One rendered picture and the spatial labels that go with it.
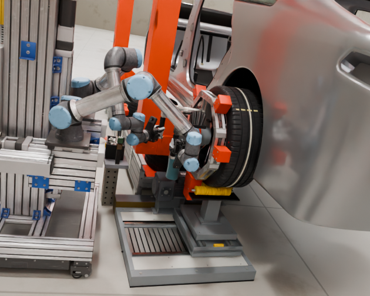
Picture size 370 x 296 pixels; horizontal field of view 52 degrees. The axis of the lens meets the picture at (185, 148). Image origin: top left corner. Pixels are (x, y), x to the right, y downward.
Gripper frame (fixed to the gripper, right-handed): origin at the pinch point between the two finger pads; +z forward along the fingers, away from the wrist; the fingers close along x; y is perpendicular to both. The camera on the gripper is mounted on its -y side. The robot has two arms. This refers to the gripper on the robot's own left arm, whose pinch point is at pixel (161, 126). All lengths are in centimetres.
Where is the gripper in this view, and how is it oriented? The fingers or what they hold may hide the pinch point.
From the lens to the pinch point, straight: 254.5
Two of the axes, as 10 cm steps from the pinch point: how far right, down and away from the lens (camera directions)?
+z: 4.6, -2.2, 8.6
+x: 8.7, 3.1, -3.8
